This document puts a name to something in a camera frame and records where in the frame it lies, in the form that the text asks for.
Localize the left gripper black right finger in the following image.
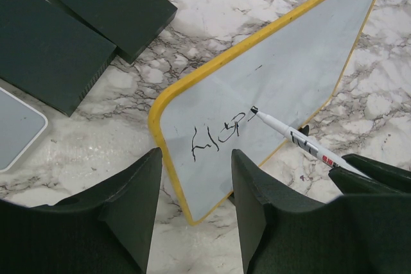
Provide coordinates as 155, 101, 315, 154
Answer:
231, 150, 410, 273

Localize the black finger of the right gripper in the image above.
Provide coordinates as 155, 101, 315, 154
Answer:
328, 154, 410, 194

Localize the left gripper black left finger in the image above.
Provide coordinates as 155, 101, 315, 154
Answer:
1, 148, 162, 273

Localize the black marker pen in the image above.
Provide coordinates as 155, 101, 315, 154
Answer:
250, 106, 369, 178

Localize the yellow framed whiteboard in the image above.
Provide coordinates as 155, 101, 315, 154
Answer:
148, 0, 376, 225

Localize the grey white eraser block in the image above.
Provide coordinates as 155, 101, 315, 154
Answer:
1, 89, 49, 173

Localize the black rectangular pad lower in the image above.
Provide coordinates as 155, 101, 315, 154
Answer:
1, 0, 116, 116

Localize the black rectangular pad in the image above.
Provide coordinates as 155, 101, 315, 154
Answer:
1, 0, 116, 116
48, 0, 177, 64

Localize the black rectangular pad upper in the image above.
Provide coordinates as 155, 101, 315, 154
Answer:
48, 0, 177, 64

